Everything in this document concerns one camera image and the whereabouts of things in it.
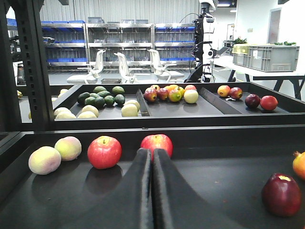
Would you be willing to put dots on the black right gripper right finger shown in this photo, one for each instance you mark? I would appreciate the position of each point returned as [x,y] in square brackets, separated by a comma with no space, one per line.
[176,205]

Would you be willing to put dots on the grey plastic crate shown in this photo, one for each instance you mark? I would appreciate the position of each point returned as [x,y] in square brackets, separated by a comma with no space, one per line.
[266,58]

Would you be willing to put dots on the pale peach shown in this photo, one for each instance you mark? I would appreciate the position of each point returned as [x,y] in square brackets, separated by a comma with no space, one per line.
[69,148]
[44,160]

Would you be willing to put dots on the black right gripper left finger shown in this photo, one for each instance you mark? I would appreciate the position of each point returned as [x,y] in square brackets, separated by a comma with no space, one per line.
[128,205]

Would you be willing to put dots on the dark red apple right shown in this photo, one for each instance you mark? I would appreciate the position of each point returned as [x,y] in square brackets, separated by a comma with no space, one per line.
[281,195]

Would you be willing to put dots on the red apple middle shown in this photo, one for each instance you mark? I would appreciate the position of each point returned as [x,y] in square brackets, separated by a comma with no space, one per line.
[104,152]

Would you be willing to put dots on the pale peach front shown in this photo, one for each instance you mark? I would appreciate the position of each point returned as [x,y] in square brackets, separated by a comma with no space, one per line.
[44,160]

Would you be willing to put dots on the pale peach back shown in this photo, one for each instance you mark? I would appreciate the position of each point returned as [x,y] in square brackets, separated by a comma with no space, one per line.
[69,148]

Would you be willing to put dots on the upper black fruit tray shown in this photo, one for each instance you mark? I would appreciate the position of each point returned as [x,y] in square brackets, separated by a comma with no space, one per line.
[209,111]

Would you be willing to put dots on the pale yellow pear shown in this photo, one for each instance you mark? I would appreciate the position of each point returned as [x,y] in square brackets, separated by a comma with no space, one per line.
[129,110]

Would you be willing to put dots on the black wooden fruit display stand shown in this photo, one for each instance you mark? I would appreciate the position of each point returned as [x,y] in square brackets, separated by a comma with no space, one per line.
[226,166]

